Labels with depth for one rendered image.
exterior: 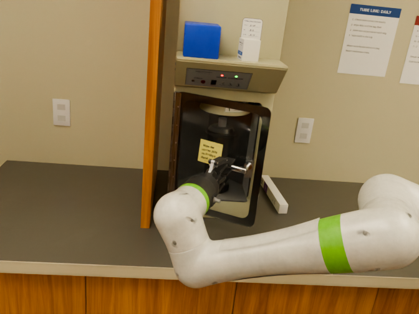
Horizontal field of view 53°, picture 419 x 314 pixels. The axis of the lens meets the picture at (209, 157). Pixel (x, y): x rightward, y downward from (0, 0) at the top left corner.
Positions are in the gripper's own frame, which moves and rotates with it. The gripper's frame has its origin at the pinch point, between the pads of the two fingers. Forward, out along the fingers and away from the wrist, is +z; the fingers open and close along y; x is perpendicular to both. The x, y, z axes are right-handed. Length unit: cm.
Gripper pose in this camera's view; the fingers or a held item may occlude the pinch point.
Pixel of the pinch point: (226, 166)
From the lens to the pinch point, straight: 127.6
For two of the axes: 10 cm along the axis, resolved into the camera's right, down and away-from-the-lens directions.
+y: 1.0, -9.3, -3.6
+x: -9.3, -2.2, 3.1
